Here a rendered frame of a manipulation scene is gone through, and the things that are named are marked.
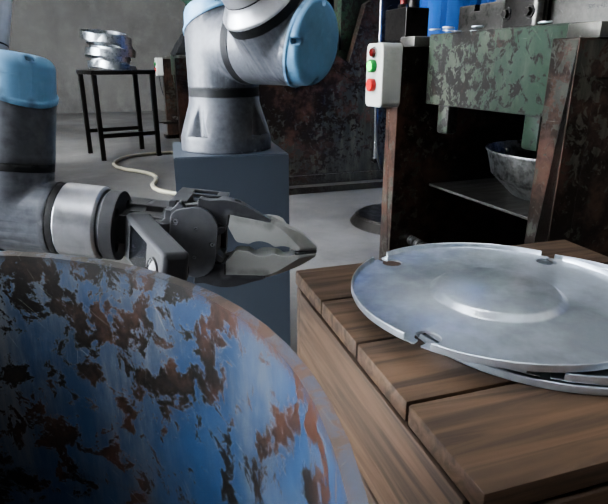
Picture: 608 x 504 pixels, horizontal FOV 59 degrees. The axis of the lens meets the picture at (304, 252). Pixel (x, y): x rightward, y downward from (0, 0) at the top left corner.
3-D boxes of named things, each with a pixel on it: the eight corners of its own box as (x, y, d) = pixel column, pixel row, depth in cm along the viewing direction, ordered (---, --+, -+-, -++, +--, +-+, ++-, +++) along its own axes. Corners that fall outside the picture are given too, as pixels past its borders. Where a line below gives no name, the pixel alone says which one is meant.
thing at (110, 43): (101, 161, 341) (84, 25, 315) (85, 152, 377) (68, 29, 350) (162, 155, 362) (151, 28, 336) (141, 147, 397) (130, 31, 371)
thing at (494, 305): (608, 424, 35) (611, 414, 34) (291, 296, 54) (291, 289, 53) (698, 294, 54) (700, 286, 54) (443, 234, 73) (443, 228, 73)
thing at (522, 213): (569, 235, 94) (570, 231, 93) (428, 185, 131) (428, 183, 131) (729, 212, 108) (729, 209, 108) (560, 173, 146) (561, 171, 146)
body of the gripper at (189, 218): (236, 190, 59) (125, 177, 59) (225, 210, 51) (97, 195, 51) (231, 255, 62) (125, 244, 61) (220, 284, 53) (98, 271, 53)
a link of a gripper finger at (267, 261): (315, 237, 59) (231, 227, 59) (316, 255, 53) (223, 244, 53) (312, 263, 60) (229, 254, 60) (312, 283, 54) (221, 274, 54)
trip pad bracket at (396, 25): (402, 92, 126) (407, 1, 120) (381, 91, 135) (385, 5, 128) (424, 92, 128) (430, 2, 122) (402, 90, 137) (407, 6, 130)
